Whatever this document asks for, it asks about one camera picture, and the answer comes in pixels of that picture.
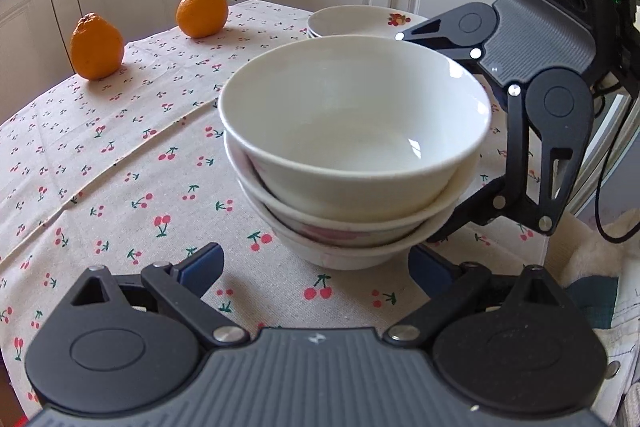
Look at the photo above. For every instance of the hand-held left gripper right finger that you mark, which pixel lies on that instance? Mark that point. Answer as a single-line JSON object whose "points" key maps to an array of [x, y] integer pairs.
{"points": [[430, 274]]}

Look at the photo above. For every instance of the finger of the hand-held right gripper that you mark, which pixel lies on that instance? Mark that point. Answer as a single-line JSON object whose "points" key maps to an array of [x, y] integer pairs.
{"points": [[515, 202], [425, 34]]}

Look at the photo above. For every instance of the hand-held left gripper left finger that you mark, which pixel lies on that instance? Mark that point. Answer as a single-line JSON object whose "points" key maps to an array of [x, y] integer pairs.
{"points": [[200, 269]]}

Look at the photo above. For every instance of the white floral bowl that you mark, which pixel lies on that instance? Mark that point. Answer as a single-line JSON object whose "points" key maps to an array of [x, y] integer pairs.
{"points": [[350, 234], [350, 117], [350, 259]]}

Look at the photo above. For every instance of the cherry-print tablecloth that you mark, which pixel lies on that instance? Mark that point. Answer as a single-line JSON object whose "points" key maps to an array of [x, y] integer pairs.
{"points": [[125, 157]]}

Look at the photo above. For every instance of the knobby orange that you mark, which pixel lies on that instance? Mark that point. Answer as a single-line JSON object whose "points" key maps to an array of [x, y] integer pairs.
{"points": [[97, 52]]}

